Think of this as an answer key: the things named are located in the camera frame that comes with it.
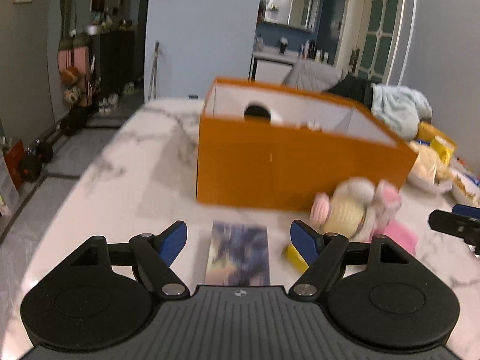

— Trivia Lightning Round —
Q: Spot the yellow tape measure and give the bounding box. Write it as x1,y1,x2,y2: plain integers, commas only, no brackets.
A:
282,243,308,274

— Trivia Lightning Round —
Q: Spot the crochet bunny doll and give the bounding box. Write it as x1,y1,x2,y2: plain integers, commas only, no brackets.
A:
310,177,402,242

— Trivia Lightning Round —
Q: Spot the pink wallet case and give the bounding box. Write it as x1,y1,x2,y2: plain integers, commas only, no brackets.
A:
373,219,418,255

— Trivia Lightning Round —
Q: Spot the white panda plush toy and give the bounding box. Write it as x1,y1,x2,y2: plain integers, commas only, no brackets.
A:
243,102,283,124

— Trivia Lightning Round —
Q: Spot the white bowl with fries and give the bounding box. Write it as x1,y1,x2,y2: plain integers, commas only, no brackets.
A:
451,168,479,208

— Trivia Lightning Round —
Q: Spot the white bowl with buns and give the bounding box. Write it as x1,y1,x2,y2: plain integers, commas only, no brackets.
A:
408,141,453,195

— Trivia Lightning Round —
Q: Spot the yellow mug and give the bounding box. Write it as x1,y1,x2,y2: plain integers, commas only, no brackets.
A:
430,135,456,165

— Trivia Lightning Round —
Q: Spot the yellow bowl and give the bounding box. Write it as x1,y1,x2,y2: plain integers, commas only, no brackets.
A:
416,121,457,149

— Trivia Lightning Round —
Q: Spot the orange storage box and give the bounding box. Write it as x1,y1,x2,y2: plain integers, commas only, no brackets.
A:
196,77,416,211

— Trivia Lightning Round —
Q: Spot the light blue fleece blanket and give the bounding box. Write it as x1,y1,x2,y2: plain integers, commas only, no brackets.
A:
371,84,433,141

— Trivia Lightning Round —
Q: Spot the broom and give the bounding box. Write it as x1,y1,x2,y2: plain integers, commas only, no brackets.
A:
147,41,160,102

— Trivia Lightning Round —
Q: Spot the black dumbbell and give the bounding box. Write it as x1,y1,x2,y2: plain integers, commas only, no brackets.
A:
18,141,54,182

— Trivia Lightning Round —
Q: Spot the black jacket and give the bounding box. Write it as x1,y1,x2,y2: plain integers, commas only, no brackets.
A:
327,73,374,110

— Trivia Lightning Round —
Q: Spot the grey puffer jacket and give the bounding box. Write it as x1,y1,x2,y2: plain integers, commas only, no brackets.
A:
282,59,348,92

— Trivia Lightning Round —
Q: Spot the white vanity cabinet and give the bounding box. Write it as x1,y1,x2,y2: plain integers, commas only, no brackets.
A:
248,51,299,85

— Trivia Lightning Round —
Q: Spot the dark hallway cabinet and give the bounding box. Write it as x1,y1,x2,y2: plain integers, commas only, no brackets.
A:
89,30,141,98

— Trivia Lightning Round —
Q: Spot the glass panel door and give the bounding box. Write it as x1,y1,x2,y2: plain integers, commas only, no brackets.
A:
350,0,404,84

